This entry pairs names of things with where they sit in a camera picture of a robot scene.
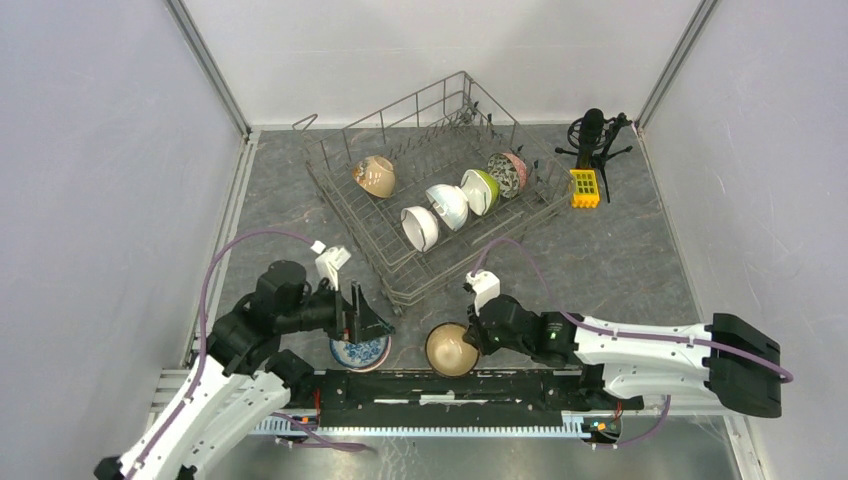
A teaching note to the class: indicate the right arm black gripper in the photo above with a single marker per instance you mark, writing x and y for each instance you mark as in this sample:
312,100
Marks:
474,335

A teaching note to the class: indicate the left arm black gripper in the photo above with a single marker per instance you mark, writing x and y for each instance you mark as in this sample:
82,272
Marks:
368,323

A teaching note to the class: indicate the brown rimmed cream bowl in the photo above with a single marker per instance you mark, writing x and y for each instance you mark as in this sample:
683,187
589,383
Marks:
447,353

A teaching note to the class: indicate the green and white bowl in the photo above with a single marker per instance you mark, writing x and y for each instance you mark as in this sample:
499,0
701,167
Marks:
481,190

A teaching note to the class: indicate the grey wire dish rack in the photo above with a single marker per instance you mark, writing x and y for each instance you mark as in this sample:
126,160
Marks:
431,136

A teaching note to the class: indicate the floral brown patterned bowl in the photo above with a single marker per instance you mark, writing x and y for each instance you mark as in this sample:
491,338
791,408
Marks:
510,172

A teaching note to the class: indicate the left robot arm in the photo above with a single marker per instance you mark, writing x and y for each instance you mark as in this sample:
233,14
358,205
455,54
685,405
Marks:
244,375

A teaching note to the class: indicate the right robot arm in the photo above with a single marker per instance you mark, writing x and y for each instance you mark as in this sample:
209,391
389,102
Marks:
727,359

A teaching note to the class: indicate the blue floral bowl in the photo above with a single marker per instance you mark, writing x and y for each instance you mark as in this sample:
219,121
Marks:
346,354

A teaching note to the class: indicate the yellow block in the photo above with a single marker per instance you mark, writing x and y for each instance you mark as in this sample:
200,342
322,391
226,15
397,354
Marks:
586,194

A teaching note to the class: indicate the black microphone on tripod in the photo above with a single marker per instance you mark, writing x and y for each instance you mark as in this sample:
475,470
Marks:
592,136

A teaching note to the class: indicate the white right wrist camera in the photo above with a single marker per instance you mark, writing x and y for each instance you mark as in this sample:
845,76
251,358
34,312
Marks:
485,286

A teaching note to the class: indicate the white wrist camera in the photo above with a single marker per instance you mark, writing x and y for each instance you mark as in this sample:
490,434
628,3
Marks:
329,261
485,286

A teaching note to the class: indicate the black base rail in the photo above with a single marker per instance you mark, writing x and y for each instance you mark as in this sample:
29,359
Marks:
484,398

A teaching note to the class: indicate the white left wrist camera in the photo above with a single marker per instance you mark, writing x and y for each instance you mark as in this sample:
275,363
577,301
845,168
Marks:
329,261

